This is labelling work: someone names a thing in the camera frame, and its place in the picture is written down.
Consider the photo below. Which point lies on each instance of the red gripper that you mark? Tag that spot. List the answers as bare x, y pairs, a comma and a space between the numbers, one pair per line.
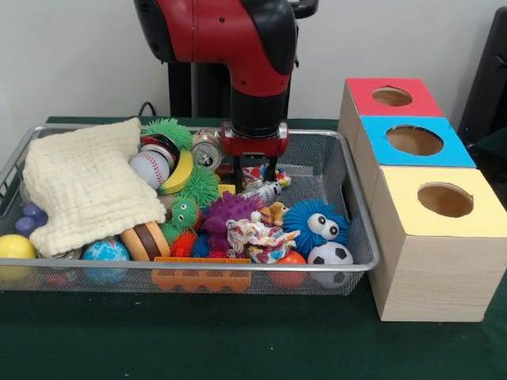
253, 145

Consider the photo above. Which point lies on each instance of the crushed drink can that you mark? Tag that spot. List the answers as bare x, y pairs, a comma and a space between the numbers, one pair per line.
206, 152

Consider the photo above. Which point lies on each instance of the green puffer ball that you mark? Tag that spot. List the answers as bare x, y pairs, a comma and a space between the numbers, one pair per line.
162, 127

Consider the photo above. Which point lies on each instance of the cream waffle cloth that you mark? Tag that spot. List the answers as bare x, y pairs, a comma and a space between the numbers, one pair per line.
87, 186

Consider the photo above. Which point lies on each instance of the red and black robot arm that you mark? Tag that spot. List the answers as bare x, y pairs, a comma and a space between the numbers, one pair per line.
222, 31

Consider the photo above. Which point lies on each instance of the wooden box with three holes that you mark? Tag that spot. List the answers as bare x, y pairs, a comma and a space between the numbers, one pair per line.
431, 277

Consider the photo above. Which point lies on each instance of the purple spiky toy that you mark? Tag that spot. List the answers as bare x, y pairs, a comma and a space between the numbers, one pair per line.
227, 210

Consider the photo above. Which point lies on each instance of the blue puffer ball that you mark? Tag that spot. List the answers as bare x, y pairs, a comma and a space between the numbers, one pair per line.
301, 219

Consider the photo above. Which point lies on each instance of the white baseball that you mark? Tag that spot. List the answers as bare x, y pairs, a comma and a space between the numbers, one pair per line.
149, 169

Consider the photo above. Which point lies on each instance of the soccer ball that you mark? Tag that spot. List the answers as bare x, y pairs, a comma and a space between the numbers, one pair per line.
330, 257

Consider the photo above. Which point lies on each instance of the toy hamburger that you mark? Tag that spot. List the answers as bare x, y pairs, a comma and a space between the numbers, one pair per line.
144, 241

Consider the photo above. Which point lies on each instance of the dark green table cloth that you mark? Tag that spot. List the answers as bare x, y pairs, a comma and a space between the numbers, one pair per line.
495, 146
237, 336

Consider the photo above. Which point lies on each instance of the black chair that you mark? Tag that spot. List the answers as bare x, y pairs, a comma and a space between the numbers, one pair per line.
487, 79

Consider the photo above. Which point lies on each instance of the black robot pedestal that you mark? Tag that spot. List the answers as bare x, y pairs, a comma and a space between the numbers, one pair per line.
198, 91

